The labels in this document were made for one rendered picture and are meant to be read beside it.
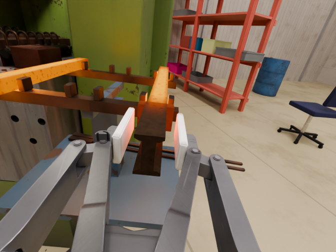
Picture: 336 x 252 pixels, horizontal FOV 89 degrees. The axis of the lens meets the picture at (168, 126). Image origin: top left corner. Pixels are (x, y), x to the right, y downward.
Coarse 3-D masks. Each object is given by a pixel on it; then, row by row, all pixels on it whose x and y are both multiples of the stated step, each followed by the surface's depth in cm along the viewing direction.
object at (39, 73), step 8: (48, 64) 37; (56, 64) 38; (64, 64) 39; (72, 64) 42; (80, 64) 46; (88, 64) 50; (8, 72) 28; (16, 72) 29; (24, 72) 29; (32, 72) 30; (40, 72) 32; (48, 72) 34; (56, 72) 37; (64, 72) 39; (0, 80) 25; (8, 80) 26; (32, 80) 31; (40, 80) 33; (0, 88) 25; (8, 88) 26; (16, 88) 28
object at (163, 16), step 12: (156, 0) 93; (168, 0) 93; (156, 12) 96; (168, 12) 95; (156, 24) 98; (168, 24) 98; (156, 36) 101; (168, 36) 101; (156, 48) 104; (168, 48) 144; (156, 60) 107
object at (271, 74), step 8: (264, 64) 438; (272, 64) 422; (280, 64) 415; (288, 64) 421; (264, 72) 439; (272, 72) 427; (280, 72) 423; (256, 80) 464; (264, 80) 443; (272, 80) 433; (280, 80) 436; (256, 88) 464; (264, 88) 448; (272, 88) 442
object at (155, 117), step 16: (160, 80) 36; (160, 96) 27; (144, 112) 18; (160, 112) 18; (144, 128) 15; (160, 128) 15; (144, 144) 14; (160, 144) 20; (144, 160) 15; (160, 160) 18
